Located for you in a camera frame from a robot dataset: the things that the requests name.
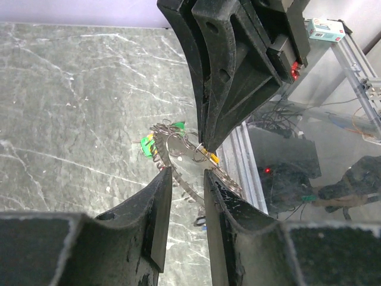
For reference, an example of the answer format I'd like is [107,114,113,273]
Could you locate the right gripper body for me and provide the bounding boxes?
[241,1,310,83]

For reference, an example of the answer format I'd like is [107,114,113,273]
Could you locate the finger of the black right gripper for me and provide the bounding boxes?
[157,0,210,143]
[192,1,281,151]

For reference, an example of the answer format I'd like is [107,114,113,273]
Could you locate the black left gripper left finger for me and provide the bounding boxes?
[1,167,172,285]

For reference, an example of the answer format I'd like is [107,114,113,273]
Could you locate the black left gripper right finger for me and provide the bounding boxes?
[204,170,380,285]

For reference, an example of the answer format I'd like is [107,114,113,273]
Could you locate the blue key tag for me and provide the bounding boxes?
[193,216,207,231]

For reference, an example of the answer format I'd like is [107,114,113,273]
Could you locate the metal key ring disc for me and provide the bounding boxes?
[150,119,242,206]

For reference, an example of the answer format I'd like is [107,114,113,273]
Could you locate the yellow tag key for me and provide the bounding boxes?
[200,148,220,164]

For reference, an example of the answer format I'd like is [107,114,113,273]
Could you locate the green key tag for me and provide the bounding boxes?
[171,122,185,130]

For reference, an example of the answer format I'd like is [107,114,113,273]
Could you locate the teal white box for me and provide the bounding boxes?
[305,18,346,42]

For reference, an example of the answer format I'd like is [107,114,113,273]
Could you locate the green tag key upper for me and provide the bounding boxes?
[132,133,154,158]

